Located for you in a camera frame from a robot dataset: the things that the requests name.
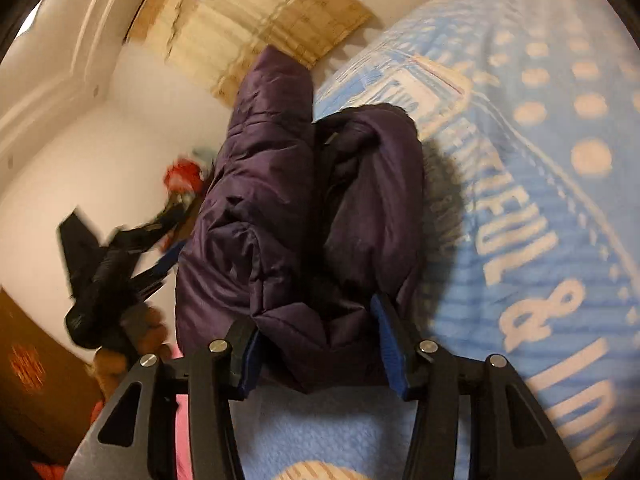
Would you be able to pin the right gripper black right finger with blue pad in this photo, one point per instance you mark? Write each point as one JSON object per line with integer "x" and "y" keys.
{"x": 511, "y": 436}

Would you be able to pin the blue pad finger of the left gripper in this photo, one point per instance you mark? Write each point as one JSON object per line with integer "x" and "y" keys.
{"x": 154, "y": 277}

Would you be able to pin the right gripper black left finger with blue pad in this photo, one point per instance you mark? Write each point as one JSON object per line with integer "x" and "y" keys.
{"x": 135, "y": 436}

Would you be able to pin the dark purple padded jacket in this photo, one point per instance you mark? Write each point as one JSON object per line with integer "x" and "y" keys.
{"x": 305, "y": 221}

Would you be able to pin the person's left hand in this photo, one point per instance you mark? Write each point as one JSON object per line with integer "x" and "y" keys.
{"x": 110, "y": 366}

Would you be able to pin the pink bed cover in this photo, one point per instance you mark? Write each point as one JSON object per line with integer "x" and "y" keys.
{"x": 183, "y": 454}

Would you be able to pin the red gift box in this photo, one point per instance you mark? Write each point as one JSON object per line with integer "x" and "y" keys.
{"x": 184, "y": 176}

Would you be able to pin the brown wooden door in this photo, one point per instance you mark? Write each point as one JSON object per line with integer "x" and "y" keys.
{"x": 47, "y": 393}

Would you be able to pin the red double happiness sticker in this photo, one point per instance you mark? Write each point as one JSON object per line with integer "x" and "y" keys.
{"x": 26, "y": 365}

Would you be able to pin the beige patterned curtain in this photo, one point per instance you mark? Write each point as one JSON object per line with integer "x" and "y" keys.
{"x": 214, "y": 42}

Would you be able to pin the blue patterned bed blanket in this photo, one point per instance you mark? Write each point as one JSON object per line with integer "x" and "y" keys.
{"x": 528, "y": 113}

